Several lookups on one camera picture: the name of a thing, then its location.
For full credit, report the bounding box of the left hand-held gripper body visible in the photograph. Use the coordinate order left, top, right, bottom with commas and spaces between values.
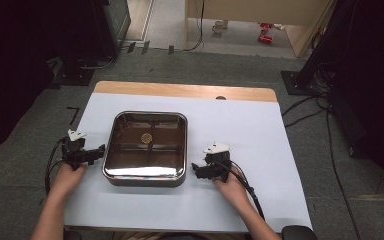
61, 129, 94, 171

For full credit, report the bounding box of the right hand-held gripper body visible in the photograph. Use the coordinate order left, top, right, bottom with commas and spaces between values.
202, 142, 232, 183

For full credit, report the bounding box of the square steel tray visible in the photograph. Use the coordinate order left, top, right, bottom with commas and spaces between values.
101, 110, 189, 188

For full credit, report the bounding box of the person's left hand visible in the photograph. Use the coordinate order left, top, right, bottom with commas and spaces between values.
51, 163, 88, 198

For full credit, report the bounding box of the person's right hand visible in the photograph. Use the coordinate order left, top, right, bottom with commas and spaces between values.
211, 167, 252, 210

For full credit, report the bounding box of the white table mat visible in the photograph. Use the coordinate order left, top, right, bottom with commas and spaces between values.
63, 91, 314, 234

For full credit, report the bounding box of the black tape floor mark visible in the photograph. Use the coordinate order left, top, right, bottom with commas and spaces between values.
66, 106, 81, 127

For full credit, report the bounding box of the black flat stand base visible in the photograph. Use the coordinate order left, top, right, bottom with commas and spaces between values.
51, 56, 96, 88

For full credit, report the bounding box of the dark curtain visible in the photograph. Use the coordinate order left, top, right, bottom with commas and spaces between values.
0, 0, 98, 159
296, 0, 384, 204

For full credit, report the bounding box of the black cabinet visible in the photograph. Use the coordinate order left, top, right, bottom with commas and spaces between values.
91, 0, 132, 60

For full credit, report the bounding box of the red tool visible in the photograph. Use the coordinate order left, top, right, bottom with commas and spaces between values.
257, 22, 275, 44

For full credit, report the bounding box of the white cup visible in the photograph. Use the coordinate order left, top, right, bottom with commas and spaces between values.
211, 19, 230, 35

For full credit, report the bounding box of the light wooden cabinet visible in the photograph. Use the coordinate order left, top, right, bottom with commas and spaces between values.
183, 0, 336, 58

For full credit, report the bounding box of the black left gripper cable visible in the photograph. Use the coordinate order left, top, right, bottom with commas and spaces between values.
44, 135, 69, 197

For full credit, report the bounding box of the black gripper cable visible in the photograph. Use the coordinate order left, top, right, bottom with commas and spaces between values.
213, 160, 267, 221
44, 135, 69, 197

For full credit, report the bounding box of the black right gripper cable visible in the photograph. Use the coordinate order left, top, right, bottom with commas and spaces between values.
213, 160, 267, 221

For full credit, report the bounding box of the black stand base plate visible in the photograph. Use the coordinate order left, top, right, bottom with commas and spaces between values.
280, 69, 318, 97

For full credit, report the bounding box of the long black floor cable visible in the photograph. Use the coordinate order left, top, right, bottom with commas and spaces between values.
325, 108, 363, 240

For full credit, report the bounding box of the hanging black cable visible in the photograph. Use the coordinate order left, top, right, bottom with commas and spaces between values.
183, 0, 206, 53

